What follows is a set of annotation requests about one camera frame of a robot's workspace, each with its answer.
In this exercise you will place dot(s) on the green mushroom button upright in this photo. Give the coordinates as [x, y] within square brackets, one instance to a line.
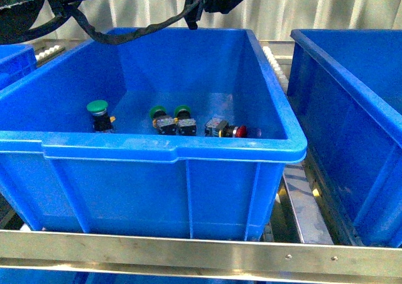
[102, 122]

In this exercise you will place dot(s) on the blue source bin with buttons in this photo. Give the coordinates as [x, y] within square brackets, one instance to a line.
[60, 175]

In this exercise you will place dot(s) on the dark red emergency button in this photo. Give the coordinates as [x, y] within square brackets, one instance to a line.
[221, 128]

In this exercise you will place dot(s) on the green button right lying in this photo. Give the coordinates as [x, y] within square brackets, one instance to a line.
[186, 124]

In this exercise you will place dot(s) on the blue bin far left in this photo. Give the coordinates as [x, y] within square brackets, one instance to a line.
[17, 61]

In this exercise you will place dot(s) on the white roller track middle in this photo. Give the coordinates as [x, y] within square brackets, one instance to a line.
[282, 79]

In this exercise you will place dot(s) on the blue bin lower shelf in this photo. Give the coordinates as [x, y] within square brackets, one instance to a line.
[9, 275]

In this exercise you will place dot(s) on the white roller track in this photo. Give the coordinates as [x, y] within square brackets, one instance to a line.
[50, 52]
[282, 79]

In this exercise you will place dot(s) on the green button lying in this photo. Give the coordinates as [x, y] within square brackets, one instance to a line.
[186, 124]
[162, 122]

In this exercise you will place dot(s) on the green button left lying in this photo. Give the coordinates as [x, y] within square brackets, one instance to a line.
[162, 122]

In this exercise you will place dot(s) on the steel front shelf rail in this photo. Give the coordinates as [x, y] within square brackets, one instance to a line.
[244, 260]

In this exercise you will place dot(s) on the white roller track left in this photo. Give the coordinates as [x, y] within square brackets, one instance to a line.
[50, 52]

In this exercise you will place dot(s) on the steel divider rail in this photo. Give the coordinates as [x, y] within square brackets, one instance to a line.
[296, 216]

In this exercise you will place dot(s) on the blue empty target bin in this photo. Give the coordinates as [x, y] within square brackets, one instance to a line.
[345, 89]

